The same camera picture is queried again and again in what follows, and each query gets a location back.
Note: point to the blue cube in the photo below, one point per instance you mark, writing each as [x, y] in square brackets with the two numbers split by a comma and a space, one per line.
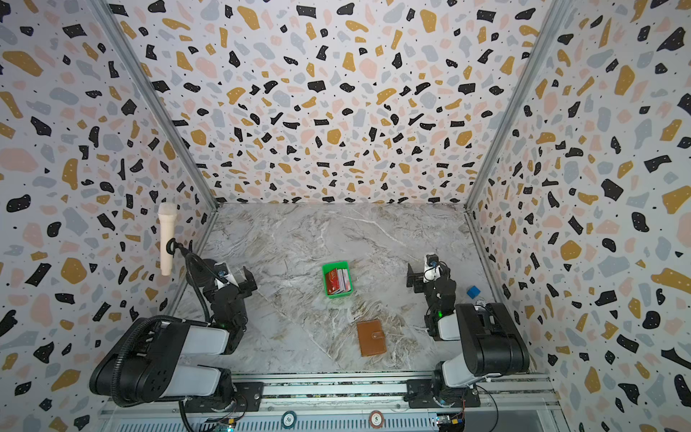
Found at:
[473, 292]

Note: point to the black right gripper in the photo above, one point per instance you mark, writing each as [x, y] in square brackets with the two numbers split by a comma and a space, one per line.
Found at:
[424, 278]

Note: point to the brown leather card holder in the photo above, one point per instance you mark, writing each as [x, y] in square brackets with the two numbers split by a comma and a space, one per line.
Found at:
[371, 338]

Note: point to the stack of cards in tray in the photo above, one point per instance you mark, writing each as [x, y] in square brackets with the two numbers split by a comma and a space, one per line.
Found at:
[344, 283]

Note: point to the black microphone stand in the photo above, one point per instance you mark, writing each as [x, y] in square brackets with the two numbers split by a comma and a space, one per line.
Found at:
[191, 259]

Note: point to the green plastic card tray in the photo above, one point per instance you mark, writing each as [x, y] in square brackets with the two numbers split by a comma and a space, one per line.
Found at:
[337, 265]

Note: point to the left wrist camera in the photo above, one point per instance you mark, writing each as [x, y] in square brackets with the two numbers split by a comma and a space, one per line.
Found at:
[223, 275]

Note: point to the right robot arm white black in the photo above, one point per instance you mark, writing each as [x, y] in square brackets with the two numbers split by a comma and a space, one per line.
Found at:
[491, 345]

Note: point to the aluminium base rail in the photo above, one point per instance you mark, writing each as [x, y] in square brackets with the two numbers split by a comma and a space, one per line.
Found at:
[375, 401]

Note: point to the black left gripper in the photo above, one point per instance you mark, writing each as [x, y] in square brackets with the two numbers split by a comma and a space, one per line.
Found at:
[237, 286]

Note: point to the red VIP card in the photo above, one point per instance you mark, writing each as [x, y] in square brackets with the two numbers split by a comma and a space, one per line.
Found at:
[332, 282]

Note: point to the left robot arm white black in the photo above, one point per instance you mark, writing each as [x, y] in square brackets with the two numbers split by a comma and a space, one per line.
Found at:
[145, 365]

